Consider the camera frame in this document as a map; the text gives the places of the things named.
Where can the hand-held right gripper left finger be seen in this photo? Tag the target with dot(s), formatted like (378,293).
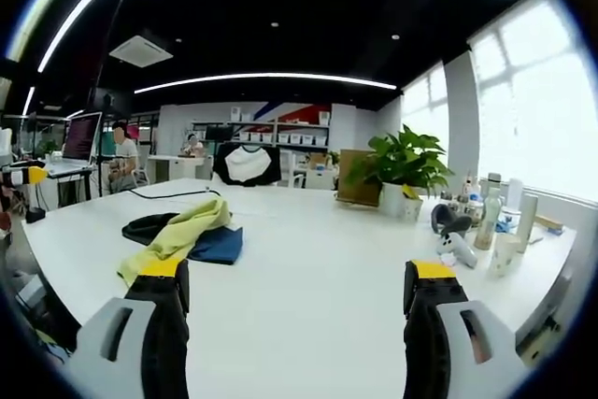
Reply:
(161,352)

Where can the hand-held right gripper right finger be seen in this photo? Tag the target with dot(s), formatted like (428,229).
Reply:
(430,352)

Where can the yellow-green garment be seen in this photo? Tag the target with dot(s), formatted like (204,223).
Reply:
(187,228)

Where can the white side desk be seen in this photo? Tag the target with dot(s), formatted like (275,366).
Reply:
(70,170)

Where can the small black box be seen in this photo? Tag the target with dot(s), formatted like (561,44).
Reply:
(35,216)

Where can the computer monitor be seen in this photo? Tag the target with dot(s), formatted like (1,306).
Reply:
(81,137)

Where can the white handheld controller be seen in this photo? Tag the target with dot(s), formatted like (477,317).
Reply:
(460,249)

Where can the black tripod pole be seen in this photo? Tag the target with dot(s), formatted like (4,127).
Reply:
(105,90)

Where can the white paper cup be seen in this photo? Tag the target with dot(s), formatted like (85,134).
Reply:
(502,256)

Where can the black cloth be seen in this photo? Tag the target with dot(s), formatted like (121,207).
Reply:
(142,228)

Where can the blue folded cloth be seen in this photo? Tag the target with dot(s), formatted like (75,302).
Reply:
(219,245)

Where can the dark grey headset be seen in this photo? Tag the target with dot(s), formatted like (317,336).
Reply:
(446,219)

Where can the clear bottle brown contents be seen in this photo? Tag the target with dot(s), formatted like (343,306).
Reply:
(488,226)

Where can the tall white cylinder bottle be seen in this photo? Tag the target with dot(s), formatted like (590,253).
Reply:
(527,221)

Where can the ceiling air vent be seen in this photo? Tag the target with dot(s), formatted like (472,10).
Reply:
(141,51)

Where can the long ceiling light strip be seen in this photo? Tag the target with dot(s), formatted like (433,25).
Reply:
(89,6)

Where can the grey capped bottle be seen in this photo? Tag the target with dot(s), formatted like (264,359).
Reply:
(494,184)

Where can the brown cardboard board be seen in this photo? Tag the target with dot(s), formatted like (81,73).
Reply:
(357,177)

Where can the green potted plant white pot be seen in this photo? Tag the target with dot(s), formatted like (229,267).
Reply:
(402,156)

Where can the black and white shirt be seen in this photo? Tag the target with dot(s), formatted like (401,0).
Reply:
(246,164)

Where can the curved ceiling light strip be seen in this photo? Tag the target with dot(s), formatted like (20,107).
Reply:
(266,77)

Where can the shelf with white boxes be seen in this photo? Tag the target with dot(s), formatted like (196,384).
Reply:
(289,132)

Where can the large bright window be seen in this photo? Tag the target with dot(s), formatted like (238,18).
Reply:
(528,100)

